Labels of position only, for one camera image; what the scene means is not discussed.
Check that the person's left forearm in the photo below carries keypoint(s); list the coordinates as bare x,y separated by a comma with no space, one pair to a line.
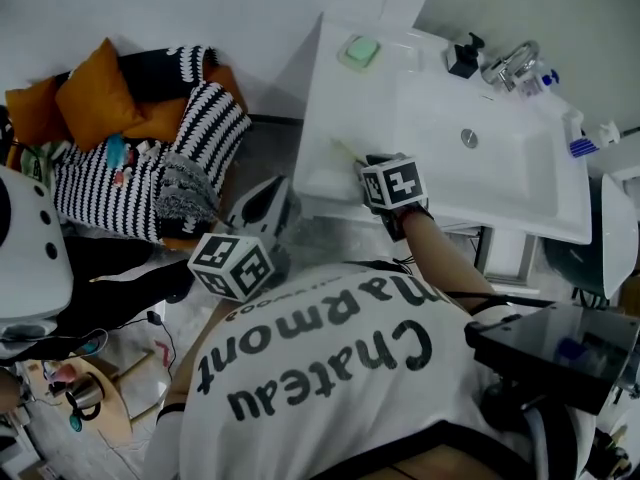
200,358

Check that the orange cushion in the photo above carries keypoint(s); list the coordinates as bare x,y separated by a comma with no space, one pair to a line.
35,113
95,98

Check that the grey fuzzy cushion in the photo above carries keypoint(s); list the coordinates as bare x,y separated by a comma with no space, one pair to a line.
187,188

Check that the metal sink drain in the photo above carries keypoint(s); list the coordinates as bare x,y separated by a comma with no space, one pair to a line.
468,138

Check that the yellow-green toothbrush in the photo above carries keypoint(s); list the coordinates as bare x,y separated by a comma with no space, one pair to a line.
347,150

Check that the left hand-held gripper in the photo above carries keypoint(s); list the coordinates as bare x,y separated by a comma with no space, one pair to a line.
230,268

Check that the white hard-shell backpack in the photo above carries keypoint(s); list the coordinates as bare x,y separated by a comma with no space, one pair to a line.
30,248

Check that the black white patterned cushion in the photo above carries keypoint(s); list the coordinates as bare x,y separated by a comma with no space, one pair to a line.
160,70

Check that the blue striped spray bottle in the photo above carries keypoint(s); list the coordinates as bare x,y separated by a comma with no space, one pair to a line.
585,140

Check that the wooden side table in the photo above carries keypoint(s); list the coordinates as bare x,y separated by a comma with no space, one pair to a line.
115,403

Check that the chrome faucet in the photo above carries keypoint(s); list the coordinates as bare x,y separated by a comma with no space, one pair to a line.
510,65

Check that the orange sofa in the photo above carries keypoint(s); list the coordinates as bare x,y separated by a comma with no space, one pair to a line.
160,118

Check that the black chest-mounted device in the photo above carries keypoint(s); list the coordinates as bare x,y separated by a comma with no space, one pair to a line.
555,348

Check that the white printed t-shirt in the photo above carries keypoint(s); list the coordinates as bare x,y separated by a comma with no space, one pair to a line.
325,368

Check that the clear pump bottle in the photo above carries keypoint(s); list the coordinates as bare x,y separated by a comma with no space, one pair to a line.
530,85

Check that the black white striped blanket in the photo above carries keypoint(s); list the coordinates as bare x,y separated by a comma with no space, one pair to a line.
210,123

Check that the steel kettle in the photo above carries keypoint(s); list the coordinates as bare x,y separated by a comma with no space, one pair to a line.
85,395

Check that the white bottle blue pump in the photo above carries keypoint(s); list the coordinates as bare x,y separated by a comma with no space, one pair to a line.
550,77

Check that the person's right forearm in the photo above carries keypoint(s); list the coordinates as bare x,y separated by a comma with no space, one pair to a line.
445,258

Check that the black soap dispenser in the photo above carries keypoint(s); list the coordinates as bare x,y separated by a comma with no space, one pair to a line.
462,58

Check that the green soap on dish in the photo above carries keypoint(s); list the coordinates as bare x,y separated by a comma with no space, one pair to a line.
361,52

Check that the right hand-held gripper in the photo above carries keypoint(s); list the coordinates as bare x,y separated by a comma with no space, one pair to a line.
395,185

